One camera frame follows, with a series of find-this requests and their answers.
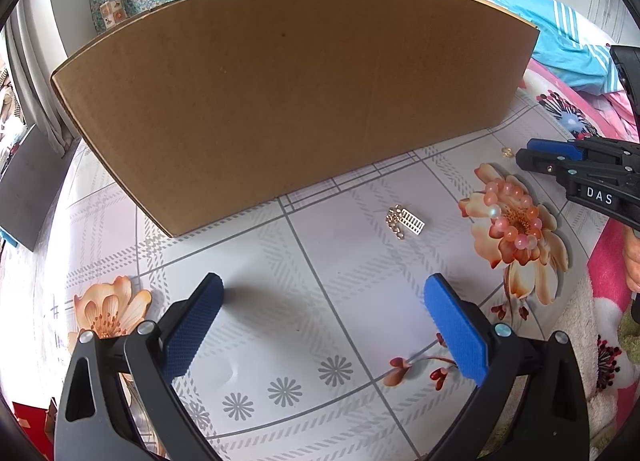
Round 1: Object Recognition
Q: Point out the floral plaid bed sheet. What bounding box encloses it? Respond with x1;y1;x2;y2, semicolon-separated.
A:
0;76;621;461

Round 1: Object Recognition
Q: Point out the dark grey cabinet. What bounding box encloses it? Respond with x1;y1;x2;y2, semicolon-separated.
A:
0;123;76;252

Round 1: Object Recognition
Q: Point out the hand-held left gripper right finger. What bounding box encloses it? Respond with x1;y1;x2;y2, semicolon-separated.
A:
424;273;592;461

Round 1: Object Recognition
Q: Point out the person's right hand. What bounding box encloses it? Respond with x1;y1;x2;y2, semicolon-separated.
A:
622;228;640;294

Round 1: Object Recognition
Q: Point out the brown cardboard box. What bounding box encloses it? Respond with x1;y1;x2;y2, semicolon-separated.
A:
50;0;542;238

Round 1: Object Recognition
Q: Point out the blue striped cloth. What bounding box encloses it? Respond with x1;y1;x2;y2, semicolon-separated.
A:
445;0;631;96

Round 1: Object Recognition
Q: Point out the gold chain pendant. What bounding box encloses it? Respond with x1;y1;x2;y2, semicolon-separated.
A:
384;204;428;242

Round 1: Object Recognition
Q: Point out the grey curtain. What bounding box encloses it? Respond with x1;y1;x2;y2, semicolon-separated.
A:
7;6;76;156

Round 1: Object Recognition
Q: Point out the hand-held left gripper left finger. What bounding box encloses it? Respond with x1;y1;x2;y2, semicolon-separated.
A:
54;272;226;461

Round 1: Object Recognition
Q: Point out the pink bead bracelet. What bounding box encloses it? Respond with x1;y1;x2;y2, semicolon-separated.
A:
481;180;545;251

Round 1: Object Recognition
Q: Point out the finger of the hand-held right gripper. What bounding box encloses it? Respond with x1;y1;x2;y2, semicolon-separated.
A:
527;138;601;162
515;148;592;178

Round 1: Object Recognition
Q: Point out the pink floral blanket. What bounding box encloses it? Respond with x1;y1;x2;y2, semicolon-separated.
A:
520;56;640;461

